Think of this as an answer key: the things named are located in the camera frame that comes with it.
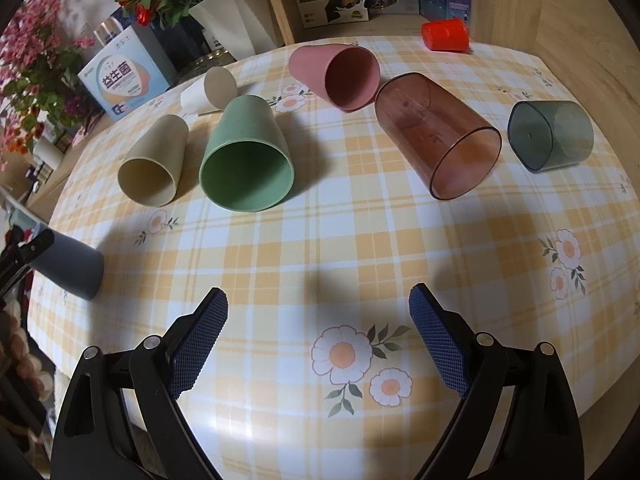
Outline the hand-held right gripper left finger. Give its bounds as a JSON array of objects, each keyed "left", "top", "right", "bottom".
[{"left": 50, "top": 287, "right": 229, "bottom": 480}]

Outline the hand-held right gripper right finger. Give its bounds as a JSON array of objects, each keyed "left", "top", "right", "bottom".
[{"left": 409, "top": 282, "right": 586, "bottom": 480}]

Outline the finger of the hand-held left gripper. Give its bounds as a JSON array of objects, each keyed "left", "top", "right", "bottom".
[{"left": 0, "top": 227, "right": 55, "bottom": 283}]

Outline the grey-blue cup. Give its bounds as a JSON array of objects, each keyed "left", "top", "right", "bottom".
[{"left": 31, "top": 232, "right": 106, "bottom": 302}]

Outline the beige cup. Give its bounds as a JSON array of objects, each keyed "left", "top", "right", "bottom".
[{"left": 117, "top": 114, "right": 190, "bottom": 207}]

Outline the transparent brown cup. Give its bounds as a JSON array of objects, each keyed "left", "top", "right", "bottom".
[{"left": 374, "top": 73, "right": 503, "bottom": 201}]

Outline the cream white cup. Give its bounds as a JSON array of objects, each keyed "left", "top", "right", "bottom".
[{"left": 180, "top": 66, "right": 239, "bottom": 115}]

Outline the transparent dark green cup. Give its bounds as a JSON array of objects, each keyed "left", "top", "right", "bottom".
[{"left": 507, "top": 100, "right": 596, "bottom": 173}]

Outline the pink cup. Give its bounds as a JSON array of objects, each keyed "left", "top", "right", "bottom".
[{"left": 288, "top": 43, "right": 381, "bottom": 113}]

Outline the red cup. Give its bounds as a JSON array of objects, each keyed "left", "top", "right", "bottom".
[{"left": 420, "top": 17, "right": 472, "bottom": 53}]

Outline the pink flower bush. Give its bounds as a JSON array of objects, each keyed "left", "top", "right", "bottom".
[{"left": 0, "top": 0, "right": 97, "bottom": 161}]

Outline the blue and white box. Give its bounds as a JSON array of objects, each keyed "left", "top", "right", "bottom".
[{"left": 77, "top": 25, "right": 177, "bottom": 122}]

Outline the silver bottle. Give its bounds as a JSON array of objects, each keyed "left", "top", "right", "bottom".
[{"left": 92, "top": 16, "right": 127, "bottom": 47}]

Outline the gold tray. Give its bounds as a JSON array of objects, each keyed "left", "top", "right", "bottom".
[{"left": 174, "top": 49, "right": 239, "bottom": 85}]

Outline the white faceted flower pot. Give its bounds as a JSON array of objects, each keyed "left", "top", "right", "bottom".
[{"left": 189, "top": 0, "right": 279, "bottom": 59}]

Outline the light purple box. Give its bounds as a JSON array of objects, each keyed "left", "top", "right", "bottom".
[{"left": 418, "top": 0, "right": 474, "bottom": 25}]

